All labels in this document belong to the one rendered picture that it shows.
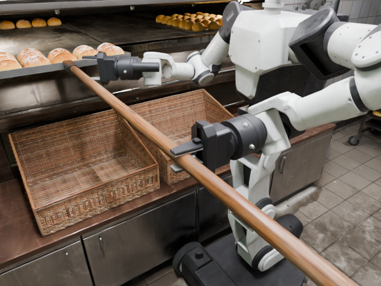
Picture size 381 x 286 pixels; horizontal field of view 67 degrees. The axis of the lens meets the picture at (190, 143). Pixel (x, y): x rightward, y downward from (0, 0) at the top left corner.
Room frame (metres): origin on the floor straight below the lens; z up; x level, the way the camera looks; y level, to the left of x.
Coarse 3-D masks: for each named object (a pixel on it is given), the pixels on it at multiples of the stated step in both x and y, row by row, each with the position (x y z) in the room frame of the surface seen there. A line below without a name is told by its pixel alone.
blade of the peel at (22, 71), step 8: (72, 48) 1.51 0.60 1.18; (96, 48) 1.51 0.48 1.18; (16, 56) 1.34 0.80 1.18; (120, 56) 1.28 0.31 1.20; (128, 56) 1.30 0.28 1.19; (48, 64) 1.12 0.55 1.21; (56, 64) 1.13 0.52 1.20; (80, 64) 1.18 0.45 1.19; (88, 64) 1.20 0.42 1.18; (96, 64) 1.22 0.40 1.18; (0, 72) 1.02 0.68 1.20; (8, 72) 1.04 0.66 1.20; (16, 72) 1.05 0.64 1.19; (24, 72) 1.07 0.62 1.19; (32, 72) 1.08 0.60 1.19; (40, 72) 1.10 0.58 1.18
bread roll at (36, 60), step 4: (32, 56) 1.13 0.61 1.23; (36, 56) 1.12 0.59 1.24; (40, 56) 1.13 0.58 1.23; (28, 60) 1.10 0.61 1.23; (32, 60) 1.10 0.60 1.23; (36, 60) 1.11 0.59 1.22; (40, 60) 1.12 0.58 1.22; (44, 60) 1.13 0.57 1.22; (48, 60) 1.14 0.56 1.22; (24, 64) 1.09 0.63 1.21; (28, 64) 1.09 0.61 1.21; (32, 64) 1.10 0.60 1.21; (36, 64) 1.10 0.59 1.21; (40, 64) 1.11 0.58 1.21; (44, 64) 1.12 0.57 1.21
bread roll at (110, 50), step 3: (105, 48) 1.29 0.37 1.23; (108, 48) 1.29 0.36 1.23; (111, 48) 1.29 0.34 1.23; (114, 48) 1.29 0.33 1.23; (117, 48) 1.30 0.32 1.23; (120, 48) 1.32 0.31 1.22; (105, 51) 1.28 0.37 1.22; (108, 51) 1.28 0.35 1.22; (111, 51) 1.28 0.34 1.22; (114, 51) 1.29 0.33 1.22; (117, 51) 1.29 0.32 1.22; (120, 51) 1.30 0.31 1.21; (123, 51) 1.32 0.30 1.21; (108, 54) 1.27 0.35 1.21; (111, 54) 1.28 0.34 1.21; (114, 54) 1.28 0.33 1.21
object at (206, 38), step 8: (152, 40) 1.74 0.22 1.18; (160, 40) 1.74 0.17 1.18; (168, 40) 1.74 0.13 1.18; (176, 40) 1.77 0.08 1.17; (184, 40) 1.80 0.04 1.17; (192, 40) 1.83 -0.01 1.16; (200, 40) 1.86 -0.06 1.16; (208, 40) 1.90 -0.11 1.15; (128, 48) 1.60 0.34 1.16; (136, 48) 1.63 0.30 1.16; (144, 48) 1.65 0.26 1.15; (152, 48) 1.68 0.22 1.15; (160, 48) 1.71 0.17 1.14
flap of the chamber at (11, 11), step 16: (112, 0) 1.42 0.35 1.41; (128, 0) 1.46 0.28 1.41; (144, 0) 1.50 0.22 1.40; (160, 0) 1.55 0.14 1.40; (176, 0) 1.60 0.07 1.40; (192, 0) 1.65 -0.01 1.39; (208, 0) 1.71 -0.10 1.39; (224, 0) 1.77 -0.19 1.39; (240, 0) 1.91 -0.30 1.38; (256, 0) 2.09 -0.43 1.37
